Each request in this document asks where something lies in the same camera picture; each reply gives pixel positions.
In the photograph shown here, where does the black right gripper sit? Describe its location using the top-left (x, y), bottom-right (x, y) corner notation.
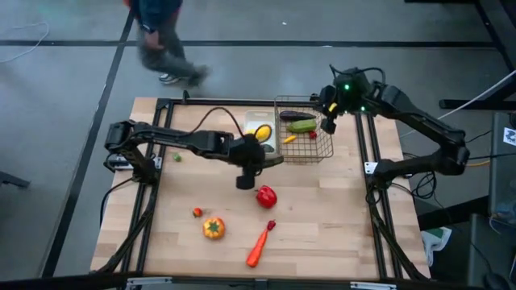
top-left (314, 65), bottom-right (376, 136)

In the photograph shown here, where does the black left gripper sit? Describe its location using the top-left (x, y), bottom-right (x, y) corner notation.
top-left (225, 134), bottom-right (285, 191)

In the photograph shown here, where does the large red bell pepper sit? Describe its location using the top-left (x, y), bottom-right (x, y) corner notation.
top-left (256, 184), bottom-right (279, 210)

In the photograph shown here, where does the light green bumpy vegetable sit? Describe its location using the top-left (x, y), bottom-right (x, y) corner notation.
top-left (286, 118), bottom-right (318, 135)

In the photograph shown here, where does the dark purple eggplant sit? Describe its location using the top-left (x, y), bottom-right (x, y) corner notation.
top-left (278, 110), bottom-right (318, 122)

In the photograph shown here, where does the orange carrot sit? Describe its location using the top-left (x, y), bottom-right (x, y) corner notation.
top-left (245, 228), bottom-right (270, 269)

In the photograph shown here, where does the orange tomato with green stem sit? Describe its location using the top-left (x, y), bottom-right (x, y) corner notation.
top-left (202, 216), bottom-right (227, 241)

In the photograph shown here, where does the black furniture base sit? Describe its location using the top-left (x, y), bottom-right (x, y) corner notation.
top-left (405, 0), bottom-right (516, 110)

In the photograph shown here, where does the person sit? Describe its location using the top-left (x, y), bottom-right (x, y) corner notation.
top-left (123, 0), bottom-right (211, 88)

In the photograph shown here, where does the white and green bag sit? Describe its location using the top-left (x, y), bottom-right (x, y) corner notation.
top-left (420, 226), bottom-right (453, 267)

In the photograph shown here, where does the grey cabinet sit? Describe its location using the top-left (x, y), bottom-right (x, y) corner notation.
top-left (489, 111), bottom-right (516, 218)

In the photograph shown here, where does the black floor object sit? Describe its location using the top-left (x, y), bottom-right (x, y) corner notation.
top-left (0, 170), bottom-right (31, 189)

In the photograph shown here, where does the metal wire basket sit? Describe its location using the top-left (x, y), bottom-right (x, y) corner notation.
top-left (273, 94), bottom-right (335, 164)

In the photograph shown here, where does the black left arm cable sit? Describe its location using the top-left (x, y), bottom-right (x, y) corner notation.
top-left (189, 106), bottom-right (246, 138)

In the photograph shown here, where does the black aluminium table frame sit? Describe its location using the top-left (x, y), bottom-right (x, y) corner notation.
top-left (90, 89), bottom-right (431, 285)

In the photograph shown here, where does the silver aluminium bracket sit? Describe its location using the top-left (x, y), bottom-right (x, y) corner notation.
top-left (126, 275), bottom-right (173, 288)
top-left (349, 280), bottom-right (399, 290)

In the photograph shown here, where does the black floor cable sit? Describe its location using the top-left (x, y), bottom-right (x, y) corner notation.
top-left (98, 176), bottom-right (136, 227)

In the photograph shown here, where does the white floor cable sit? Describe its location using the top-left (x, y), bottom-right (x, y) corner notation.
top-left (0, 21), bottom-right (51, 64)

